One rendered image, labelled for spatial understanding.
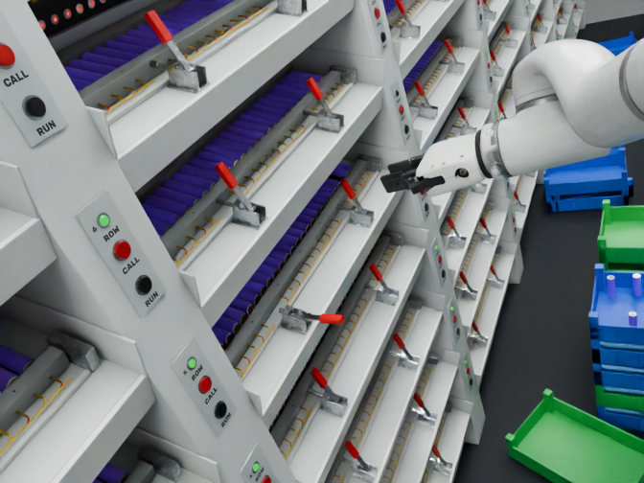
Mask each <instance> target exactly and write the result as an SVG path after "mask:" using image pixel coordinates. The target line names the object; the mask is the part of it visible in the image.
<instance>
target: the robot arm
mask: <svg viewBox="0 0 644 483"><path fill-rule="evenodd" d="M512 90H513V96H514V102H515V107H516V114H515V115H514V116H513V117H511V118H508V119H504V120H501V121H497V122H494V123H490V124H487V125H484V126H483V128H482V129H479V130H477V131H476V133H473V134H468V135H463V136H459V137H455V138H451V139H447V140H444V141H441V142H438V143H436V144H433V145H432V146H431V147H430V148H429V149H428V150H427V152H424V153H423V154H422V155H418V156H414V157H412V158H410V162H409V160H408V159H407V160H403V161H400V162H397V163H393V164H389V165H388V167H387V168H388V170H389V171H390V174H386V175H382V176H381V177H380V181H381V183H382V185H383V187H384V189H385V191H386V192H387V193H388V194H390V193H394V192H397V191H401V190H405V189H406V190H411V192H412V194H413V195H415V194H417V193H419V192H421V191H423V190H425V189H426V191H425V196H427V197H432V196H438V195H442V194H446V193H450V192H453V191H457V190H460V189H463V188H466V187H469V186H471V185H474V184H476V183H479V182H481V181H483V180H485V179H486V178H489V179H491V178H493V179H495V180H500V179H505V178H509V177H514V176H518V175H523V174H527V173H534V172H539V171H543V170H548V169H552V168H557V167H560V166H565V165H569V164H574V163H578V162H583V161H587V160H591V159H595V158H600V157H604V156H608V155H609V154H610V151H611V148H615V147H619V146H623V145H626V144H629V143H631V142H634V141H637V140H640V139H643V138H644V37H643V38H642V39H640V40H639V41H637V42H636V43H635V44H634V45H633V46H631V47H630V48H628V49H627V50H625V51H624V52H622V53H621V54H620V55H618V56H617V57H616V56H615V55H614V54H613V53H612V52H610V51H609V50H608V49H606V48H605V47H603V46H601V45H599V44H597V43H594V42H591V41H587V40H582V39H562V40H557V41H552V42H549V43H547V44H544V45H542V46H540V47H539V48H538V49H536V50H535V51H533V52H532V53H531V54H529V55H528V56H527V57H525V58H524V59H523V60H522V61H521V62H520V63H519V64H518V65H517V66H516V68H515V70H514V72H513V75H512ZM415 176H417V178H418V180H419V181H417V182H416V181H415V179H414V177H415ZM424 177H425V178H424Z"/></svg>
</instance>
